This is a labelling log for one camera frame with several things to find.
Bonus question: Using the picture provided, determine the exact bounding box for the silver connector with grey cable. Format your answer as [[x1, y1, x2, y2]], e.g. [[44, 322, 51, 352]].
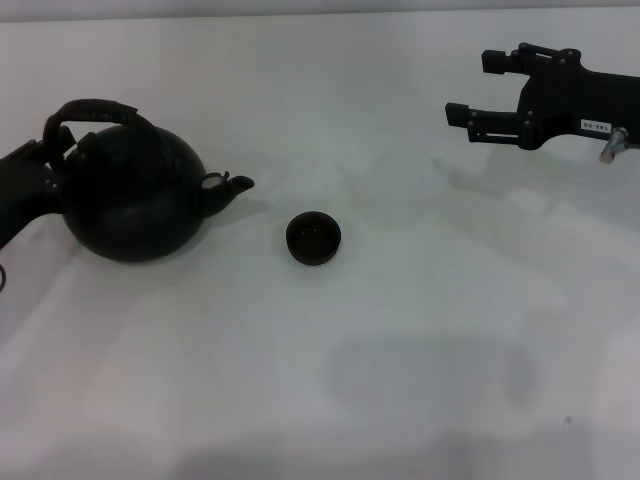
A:
[[598, 127, 630, 165]]

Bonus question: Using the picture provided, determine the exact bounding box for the black round teapot with handle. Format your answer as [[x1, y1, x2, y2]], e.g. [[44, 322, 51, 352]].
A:
[[42, 98, 256, 265]]

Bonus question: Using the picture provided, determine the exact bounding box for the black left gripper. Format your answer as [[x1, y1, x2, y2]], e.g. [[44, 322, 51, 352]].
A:
[[0, 124, 101, 251]]

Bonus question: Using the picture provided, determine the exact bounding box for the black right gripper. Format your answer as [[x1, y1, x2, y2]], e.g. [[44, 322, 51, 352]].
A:
[[444, 42, 640, 151]]

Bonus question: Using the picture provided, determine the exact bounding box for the small black teacup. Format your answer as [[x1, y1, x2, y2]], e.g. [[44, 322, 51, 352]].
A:
[[285, 210, 343, 267]]

